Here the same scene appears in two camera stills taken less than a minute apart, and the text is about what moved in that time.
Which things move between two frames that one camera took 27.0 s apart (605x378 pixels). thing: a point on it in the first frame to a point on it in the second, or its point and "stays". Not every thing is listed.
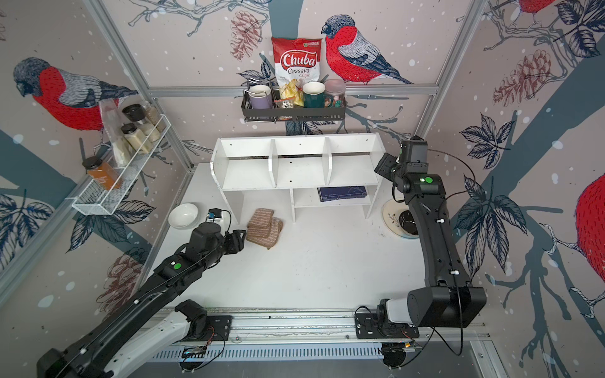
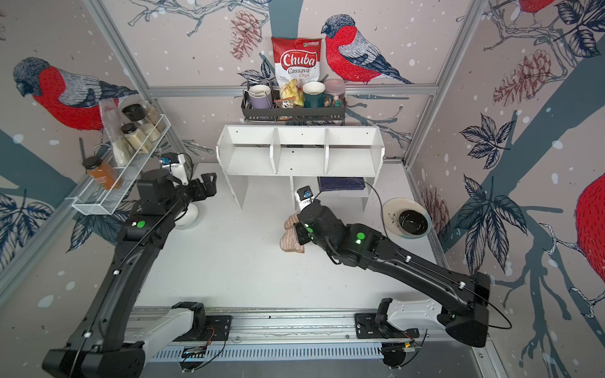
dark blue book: x=341 y=193 to x=326 y=183
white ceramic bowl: x=183 y=215 stays
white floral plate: x=391 y=213 stays
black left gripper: x=237 y=240 to x=211 y=187
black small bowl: x=407 y=223 stays
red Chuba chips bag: x=296 y=58 stays
